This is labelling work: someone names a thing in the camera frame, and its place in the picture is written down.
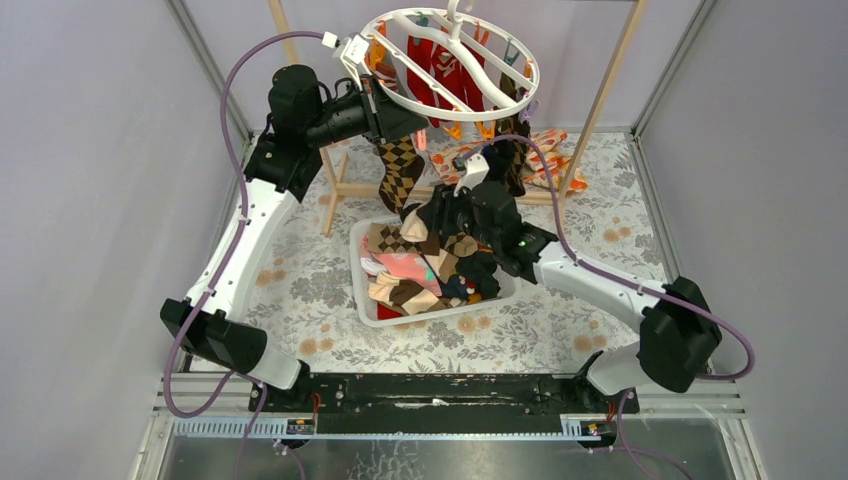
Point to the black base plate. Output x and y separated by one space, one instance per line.
352 392

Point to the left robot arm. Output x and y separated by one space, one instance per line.
210 322

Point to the brown yellow argyle sock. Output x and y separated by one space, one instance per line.
403 166

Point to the orange patterned cloth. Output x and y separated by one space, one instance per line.
551 143

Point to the pink clothespin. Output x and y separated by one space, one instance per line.
420 140

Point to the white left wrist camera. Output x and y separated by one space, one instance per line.
350 53

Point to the dark green sock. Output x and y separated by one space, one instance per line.
480 268

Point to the red sock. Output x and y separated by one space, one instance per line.
446 70

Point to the brown beige striped sock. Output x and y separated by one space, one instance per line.
424 252

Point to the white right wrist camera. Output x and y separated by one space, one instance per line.
473 170

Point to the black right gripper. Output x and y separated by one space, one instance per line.
443 203

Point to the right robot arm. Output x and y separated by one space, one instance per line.
675 339

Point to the white round sock hanger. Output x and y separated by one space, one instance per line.
501 66

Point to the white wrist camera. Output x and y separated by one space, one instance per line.
350 53
473 170

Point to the beige green argyle sock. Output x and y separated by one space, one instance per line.
387 239

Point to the white laundry basket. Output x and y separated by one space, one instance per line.
368 309

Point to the brown argyle hanging sock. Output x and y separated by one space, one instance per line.
507 158

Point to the wooden drying rack frame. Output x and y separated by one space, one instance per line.
340 188

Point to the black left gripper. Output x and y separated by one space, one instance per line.
383 115

